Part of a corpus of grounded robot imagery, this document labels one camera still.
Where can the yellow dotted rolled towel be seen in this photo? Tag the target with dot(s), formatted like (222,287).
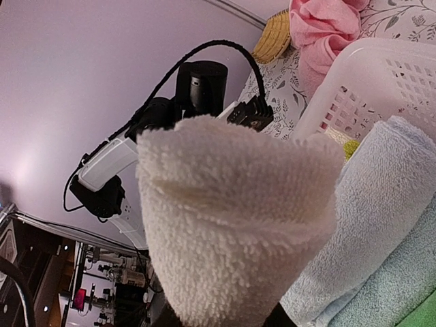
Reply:
(348,144)

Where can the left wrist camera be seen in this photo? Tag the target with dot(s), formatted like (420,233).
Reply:
(255,114)

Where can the pink towel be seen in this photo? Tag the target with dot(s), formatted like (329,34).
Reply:
(320,30)

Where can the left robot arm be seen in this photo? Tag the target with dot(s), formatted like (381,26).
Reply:
(175,159)

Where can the light blue rolled towel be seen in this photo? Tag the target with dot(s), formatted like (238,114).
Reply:
(380,195)

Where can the white plastic basket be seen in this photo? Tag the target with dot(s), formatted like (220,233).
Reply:
(370,81)

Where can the cream white towel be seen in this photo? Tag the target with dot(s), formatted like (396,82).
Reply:
(280,219)

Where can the green rolled towel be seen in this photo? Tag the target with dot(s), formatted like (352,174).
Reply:
(423,316)

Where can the grey blue rolled towel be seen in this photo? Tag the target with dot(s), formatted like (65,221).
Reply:
(401,283)

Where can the floral tablecloth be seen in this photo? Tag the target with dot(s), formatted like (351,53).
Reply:
(288,89)

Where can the yellow woven mat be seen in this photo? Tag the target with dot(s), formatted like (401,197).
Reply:
(275,38)

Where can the left aluminium frame post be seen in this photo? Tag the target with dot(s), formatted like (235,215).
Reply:
(239,12)

